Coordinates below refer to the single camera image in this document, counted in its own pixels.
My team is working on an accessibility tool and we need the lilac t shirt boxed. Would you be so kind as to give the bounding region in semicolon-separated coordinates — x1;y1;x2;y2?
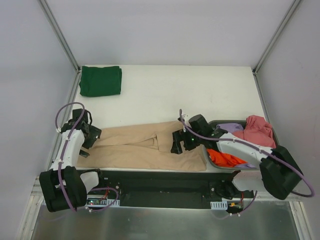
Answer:
216;123;244;133

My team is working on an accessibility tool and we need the white slotted cable duct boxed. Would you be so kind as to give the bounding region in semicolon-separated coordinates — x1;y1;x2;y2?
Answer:
210;200;228;211

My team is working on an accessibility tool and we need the grey plastic bin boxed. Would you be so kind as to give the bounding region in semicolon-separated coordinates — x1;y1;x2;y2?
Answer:
205;115;278;170

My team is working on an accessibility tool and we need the aluminium corner post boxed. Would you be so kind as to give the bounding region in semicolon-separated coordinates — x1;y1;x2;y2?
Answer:
37;0;83;74
252;0;303;75

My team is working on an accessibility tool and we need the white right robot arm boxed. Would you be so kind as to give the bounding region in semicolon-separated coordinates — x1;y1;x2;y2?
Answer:
171;114;303;200

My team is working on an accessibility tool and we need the right aluminium corner post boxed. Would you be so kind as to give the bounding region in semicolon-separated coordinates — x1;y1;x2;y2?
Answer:
252;0;303;75

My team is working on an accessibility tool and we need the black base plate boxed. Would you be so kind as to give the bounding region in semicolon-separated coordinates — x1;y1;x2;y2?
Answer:
47;168;286;210

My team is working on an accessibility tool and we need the orange t shirt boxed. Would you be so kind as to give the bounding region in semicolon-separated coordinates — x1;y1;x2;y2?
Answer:
206;149;247;168

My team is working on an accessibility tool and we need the beige t shirt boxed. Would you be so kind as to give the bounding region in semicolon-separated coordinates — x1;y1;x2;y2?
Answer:
76;120;207;172

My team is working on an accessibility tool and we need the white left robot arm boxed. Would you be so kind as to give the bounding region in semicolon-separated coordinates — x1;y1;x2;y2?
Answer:
39;108;106;213

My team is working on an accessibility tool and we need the folded green t shirt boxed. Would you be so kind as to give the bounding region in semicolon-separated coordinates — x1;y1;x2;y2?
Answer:
79;66;122;98

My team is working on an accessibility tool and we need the left aluminium corner post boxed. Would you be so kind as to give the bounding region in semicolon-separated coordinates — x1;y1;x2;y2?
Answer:
37;0;83;74

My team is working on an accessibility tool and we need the pink t shirt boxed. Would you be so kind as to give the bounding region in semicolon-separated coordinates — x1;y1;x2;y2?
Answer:
233;115;276;148

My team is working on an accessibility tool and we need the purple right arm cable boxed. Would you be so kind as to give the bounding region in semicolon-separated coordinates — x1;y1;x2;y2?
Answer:
177;108;315;218

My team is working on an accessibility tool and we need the aluminium frame rail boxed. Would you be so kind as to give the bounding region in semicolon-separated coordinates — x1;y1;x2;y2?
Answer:
31;174;302;202

